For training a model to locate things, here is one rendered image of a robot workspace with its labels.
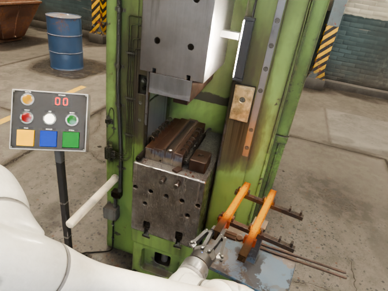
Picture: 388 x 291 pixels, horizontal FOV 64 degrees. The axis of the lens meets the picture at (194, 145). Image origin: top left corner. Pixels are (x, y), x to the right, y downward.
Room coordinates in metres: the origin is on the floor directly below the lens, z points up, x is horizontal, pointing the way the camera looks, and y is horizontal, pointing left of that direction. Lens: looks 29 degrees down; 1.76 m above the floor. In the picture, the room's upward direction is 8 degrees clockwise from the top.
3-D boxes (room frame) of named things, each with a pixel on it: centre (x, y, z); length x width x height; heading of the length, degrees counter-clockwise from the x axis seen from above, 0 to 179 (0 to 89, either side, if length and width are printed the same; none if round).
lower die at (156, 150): (1.53, 0.10, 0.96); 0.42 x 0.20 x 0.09; 167
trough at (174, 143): (1.52, 0.07, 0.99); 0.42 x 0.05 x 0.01; 167
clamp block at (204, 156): (1.34, -0.04, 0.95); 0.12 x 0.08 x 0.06; 167
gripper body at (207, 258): (0.74, -0.08, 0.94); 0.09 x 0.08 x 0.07; 158
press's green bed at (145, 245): (1.52, 0.04, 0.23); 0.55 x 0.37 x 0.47; 167
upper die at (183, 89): (1.53, 0.10, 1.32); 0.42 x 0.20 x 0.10; 167
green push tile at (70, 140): (1.27, 0.59, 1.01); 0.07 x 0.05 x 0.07; 102
